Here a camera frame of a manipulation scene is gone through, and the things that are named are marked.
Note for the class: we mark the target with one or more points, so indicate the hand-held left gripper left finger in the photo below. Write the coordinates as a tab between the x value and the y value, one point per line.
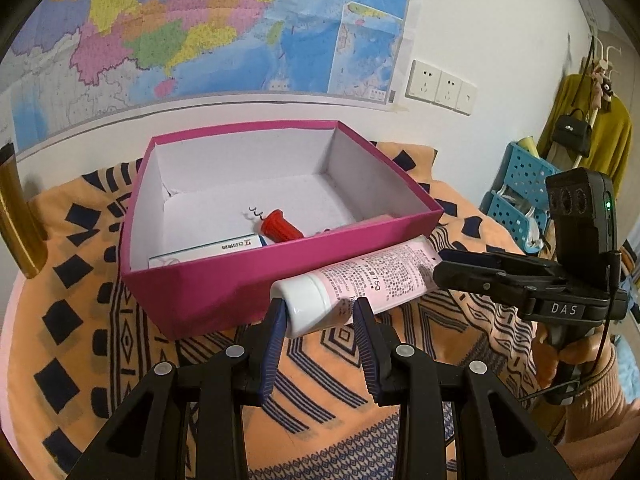
269	356

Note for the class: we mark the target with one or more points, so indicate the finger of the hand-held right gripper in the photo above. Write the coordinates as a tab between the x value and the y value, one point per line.
475	256
470	280

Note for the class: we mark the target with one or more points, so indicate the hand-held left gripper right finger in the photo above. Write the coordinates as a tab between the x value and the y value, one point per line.
368	356

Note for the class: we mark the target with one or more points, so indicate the pale pink printed tube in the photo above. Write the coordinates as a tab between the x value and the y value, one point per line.
360	280

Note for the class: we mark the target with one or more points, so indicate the pink cardboard box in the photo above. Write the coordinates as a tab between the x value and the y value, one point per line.
210	295

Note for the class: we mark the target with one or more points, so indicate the white medicine box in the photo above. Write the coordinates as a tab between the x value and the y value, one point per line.
210	251

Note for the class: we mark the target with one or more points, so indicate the red corkscrew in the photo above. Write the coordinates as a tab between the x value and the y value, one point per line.
280	227

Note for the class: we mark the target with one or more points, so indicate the person's right forearm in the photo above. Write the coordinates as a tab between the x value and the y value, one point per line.
600	420

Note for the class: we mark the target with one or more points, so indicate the person's right hand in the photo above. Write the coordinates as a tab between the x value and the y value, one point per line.
549	360

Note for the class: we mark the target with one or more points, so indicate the white plastic bag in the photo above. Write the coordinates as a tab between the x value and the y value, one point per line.
537	230

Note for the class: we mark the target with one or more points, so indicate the blue perforated plastic rack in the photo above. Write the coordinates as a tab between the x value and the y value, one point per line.
525	175

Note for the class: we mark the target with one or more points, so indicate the mustard yellow coat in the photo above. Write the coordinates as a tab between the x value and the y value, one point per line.
615	145

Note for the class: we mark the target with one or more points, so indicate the black handbag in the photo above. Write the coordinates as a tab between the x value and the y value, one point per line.
570	132

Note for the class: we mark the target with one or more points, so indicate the yellow green roll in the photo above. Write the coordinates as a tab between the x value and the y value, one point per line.
528	144

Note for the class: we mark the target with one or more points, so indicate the small plush pendant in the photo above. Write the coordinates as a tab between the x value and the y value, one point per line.
604	85

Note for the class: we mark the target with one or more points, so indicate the white coat rack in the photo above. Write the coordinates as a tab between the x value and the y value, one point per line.
609	52

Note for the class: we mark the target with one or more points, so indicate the orange patterned cloth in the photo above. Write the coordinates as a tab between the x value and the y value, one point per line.
75	350

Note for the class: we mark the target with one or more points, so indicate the gold thermos bottle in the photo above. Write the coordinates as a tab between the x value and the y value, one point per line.
20	220

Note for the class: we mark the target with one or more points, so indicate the white wall switch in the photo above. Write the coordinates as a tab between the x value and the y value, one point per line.
468	99

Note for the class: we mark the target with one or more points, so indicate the white wall socket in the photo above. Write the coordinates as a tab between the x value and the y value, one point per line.
423	81
450	91

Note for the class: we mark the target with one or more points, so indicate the colourful wall map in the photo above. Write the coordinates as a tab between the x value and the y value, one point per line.
200	25

